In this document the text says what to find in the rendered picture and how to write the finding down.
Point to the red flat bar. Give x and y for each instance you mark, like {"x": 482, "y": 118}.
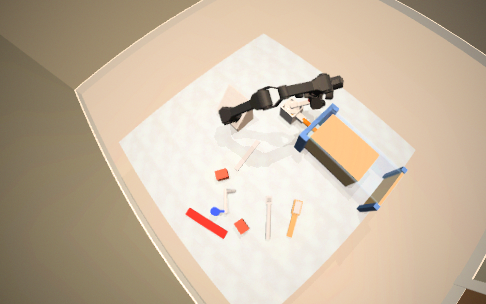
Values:
{"x": 206, "y": 223}

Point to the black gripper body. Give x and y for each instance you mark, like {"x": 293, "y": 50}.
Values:
{"x": 328, "y": 95}

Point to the grey metal cylinder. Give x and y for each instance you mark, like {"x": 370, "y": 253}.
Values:
{"x": 268, "y": 216}

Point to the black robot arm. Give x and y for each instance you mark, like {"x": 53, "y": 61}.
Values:
{"x": 261, "y": 100}

